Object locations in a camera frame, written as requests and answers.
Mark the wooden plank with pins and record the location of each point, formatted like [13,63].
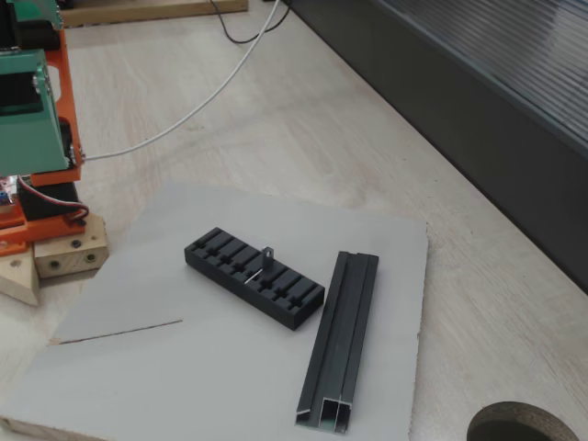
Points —
[184,8]

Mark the black slotted rack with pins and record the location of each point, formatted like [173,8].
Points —
[285,310]

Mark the grey board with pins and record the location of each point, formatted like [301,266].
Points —
[184,376]

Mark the small grey metal bracket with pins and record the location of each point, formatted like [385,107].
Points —
[267,257]

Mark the black aluminium profile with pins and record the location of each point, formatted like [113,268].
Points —
[342,331]

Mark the beige triangular wooden block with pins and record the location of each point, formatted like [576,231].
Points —
[18,278]

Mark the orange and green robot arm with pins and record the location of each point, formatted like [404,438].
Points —
[27,138]

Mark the wooden base block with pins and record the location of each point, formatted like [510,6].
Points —
[69,255]

